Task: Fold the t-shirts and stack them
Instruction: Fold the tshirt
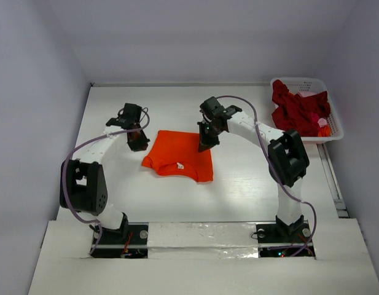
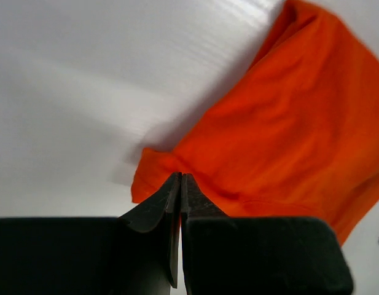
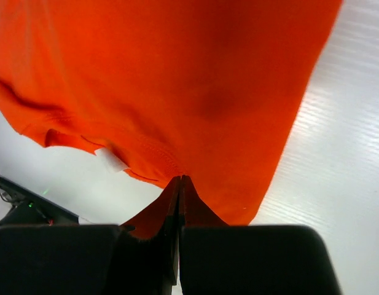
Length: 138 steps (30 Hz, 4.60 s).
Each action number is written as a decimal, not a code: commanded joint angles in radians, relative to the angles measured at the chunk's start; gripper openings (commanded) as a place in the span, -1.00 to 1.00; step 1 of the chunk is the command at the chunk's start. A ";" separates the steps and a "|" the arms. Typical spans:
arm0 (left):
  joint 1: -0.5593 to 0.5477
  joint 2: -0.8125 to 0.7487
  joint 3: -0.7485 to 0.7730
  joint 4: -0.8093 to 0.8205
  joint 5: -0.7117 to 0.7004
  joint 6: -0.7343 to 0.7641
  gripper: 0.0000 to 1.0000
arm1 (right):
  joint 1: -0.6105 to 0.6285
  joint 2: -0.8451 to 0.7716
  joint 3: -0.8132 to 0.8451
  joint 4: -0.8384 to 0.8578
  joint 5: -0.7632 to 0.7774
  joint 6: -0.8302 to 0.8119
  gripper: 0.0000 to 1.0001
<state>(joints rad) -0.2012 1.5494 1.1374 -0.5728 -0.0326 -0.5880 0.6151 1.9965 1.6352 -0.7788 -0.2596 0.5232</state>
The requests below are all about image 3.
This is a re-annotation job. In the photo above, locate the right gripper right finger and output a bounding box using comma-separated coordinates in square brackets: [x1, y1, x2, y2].
[178, 175, 228, 294]

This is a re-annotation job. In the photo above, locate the orange t shirt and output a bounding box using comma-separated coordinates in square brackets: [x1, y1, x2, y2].
[0, 1, 342, 225]

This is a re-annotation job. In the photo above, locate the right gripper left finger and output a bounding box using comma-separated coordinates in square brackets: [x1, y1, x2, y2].
[121, 175, 181, 285]

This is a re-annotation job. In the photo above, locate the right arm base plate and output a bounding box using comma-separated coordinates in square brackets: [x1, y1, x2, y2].
[0, 175, 79, 226]

